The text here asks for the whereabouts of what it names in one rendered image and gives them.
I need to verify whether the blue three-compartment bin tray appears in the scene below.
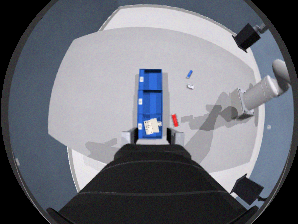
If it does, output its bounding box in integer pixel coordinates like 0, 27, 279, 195
137, 69, 163, 139

